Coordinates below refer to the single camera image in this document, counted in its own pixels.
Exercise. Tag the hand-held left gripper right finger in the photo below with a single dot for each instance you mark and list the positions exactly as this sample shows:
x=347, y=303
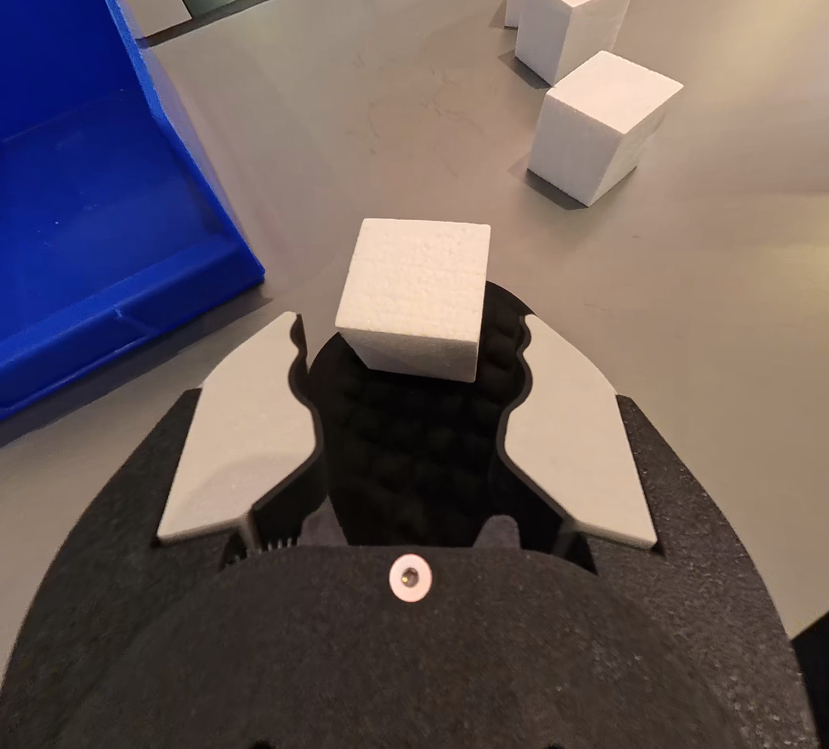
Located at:
x=576, y=451

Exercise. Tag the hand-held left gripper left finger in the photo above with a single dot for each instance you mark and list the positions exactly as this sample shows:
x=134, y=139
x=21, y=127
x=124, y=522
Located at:
x=239, y=444

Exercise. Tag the black mesh wrist rest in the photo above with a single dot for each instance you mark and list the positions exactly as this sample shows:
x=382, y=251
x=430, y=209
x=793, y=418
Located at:
x=414, y=451

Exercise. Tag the blue plastic bin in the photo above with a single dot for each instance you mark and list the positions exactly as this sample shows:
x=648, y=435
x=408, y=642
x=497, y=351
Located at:
x=97, y=211

